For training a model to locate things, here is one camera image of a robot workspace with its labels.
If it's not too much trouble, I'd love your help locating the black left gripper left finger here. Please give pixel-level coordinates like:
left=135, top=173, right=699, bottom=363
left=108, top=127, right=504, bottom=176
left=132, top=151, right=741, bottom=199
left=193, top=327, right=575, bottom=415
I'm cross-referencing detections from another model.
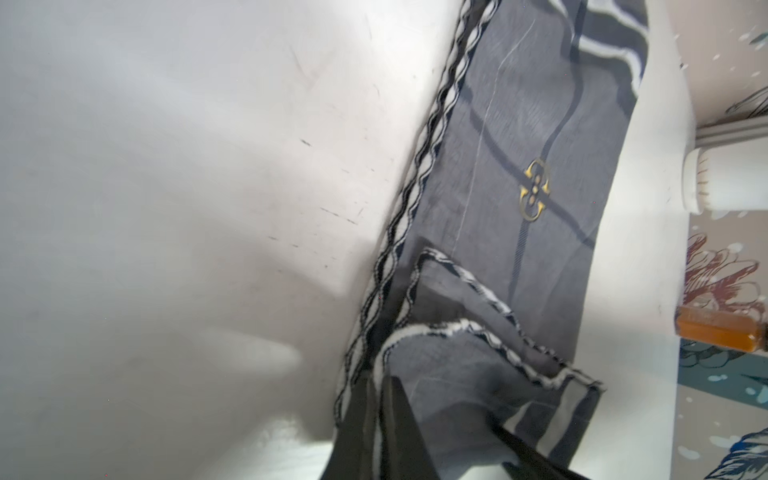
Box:
left=320, top=373, right=378, bottom=480

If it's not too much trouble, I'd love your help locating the grey plaid pillowcase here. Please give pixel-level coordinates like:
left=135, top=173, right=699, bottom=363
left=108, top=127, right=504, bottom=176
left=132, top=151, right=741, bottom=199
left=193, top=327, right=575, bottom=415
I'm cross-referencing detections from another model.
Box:
left=334, top=1, right=649, bottom=479

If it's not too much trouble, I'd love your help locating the orange spice jar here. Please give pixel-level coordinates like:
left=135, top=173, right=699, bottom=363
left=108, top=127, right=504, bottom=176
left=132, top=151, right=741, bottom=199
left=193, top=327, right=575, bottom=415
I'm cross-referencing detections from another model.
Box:
left=675, top=306, right=767, bottom=353

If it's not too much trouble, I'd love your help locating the white cylindrical container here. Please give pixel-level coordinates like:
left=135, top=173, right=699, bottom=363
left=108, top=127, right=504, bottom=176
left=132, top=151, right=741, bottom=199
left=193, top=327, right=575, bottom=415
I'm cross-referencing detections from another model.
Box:
left=682, top=137, right=767, bottom=215

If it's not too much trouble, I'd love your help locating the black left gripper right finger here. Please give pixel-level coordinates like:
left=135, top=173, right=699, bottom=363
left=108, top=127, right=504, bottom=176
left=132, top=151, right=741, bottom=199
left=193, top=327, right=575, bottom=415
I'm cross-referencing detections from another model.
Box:
left=381, top=376, right=582, bottom=479

